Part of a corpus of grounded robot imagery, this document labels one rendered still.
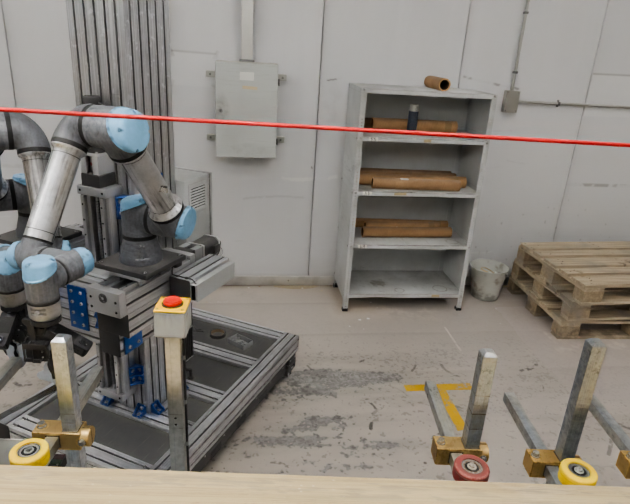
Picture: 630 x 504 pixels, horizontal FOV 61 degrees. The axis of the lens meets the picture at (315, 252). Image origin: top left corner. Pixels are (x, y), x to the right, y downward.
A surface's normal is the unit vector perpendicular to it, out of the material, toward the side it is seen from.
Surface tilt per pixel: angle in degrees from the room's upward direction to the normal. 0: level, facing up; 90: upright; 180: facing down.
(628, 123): 90
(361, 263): 90
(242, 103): 90
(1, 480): 0
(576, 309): 90
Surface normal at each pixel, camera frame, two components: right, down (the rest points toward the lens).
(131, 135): 0.92, 0.09
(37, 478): 0.06, -0.93
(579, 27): 0.12, 0.37
